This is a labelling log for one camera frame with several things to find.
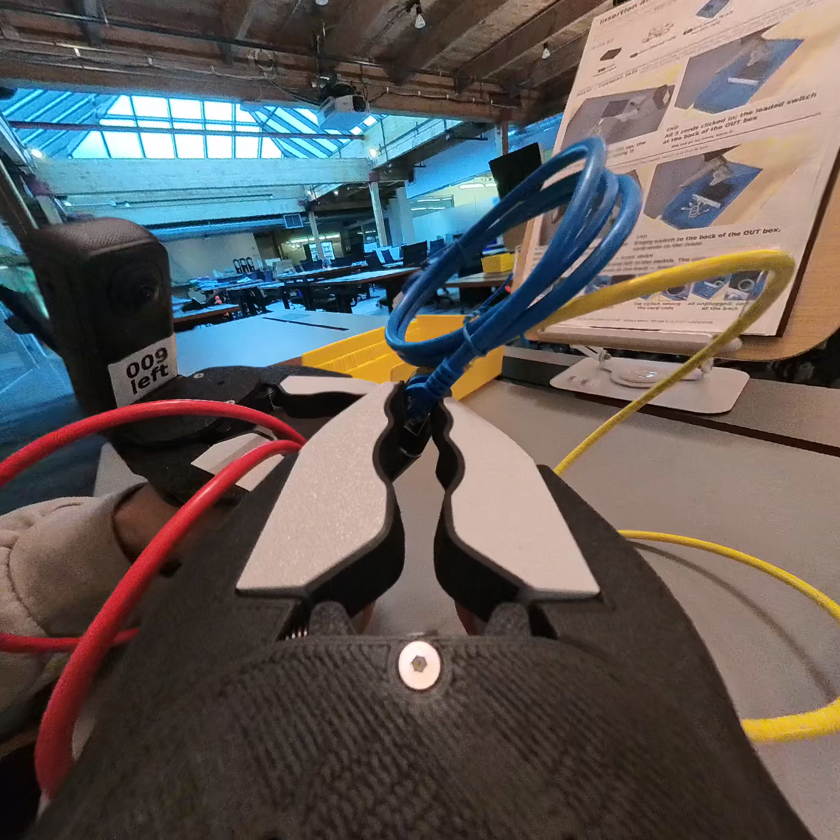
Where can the white stand base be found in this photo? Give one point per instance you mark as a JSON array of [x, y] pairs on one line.
[[656, 381]]

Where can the yellow plastic bin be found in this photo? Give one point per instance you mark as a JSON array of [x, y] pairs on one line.
[[355, 355]]

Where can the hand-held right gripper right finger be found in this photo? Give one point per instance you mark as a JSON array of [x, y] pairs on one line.
[[519, 512]]

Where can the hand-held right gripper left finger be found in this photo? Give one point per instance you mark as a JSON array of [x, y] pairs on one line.
[[322, 512]]

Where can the person's left hand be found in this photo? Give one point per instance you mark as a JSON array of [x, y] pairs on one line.
[[151, 519]]

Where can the person's left forearm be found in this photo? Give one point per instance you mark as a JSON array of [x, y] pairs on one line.
[[53, 578]]

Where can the instruction sheet board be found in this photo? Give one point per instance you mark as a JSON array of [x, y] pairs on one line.
[[709, 131]]

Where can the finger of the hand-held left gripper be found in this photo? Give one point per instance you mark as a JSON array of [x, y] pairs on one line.
[[250, 460], [335, 387]]

